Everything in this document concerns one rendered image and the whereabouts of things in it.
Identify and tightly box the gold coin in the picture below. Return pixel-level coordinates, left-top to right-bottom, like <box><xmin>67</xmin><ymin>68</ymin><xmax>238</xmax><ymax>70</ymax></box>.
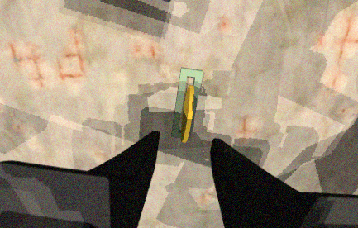
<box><xmin>181</xmin><ymin>85</ymin><xmax>194</xmax><ymax>143</ymax></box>

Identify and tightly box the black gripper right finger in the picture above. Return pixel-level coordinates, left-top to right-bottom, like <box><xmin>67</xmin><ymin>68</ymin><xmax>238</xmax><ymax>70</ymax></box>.
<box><xmin>210</xmin><ymin>138</ymin><xmax>358</xmax><ymax>228</ymax></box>

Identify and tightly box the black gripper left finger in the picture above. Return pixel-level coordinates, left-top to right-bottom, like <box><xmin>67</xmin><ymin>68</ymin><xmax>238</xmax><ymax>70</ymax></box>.
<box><xmin>0</xmin><ymin>131</ymin><xmax>160</xmax><ymax>228</ymax></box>

